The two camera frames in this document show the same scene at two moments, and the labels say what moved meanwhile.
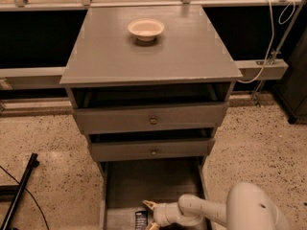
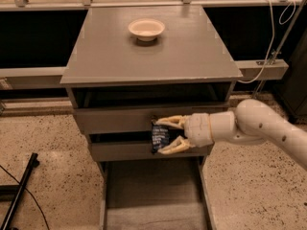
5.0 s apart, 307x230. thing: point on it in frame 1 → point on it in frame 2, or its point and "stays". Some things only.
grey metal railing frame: (52, 78) stays
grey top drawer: (151, 118) stays
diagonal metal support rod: (283, 37) stays
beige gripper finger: (153, 226) → (178, 146)
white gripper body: (159, 214) → (199, 129)
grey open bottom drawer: (126, 184) stays
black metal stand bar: (34, 162) stays
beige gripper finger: (150, 204) → (176, 121)
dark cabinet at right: (293, 90) stays
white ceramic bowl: (146, 29) stays
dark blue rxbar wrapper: (141, 219) → (160, 136)
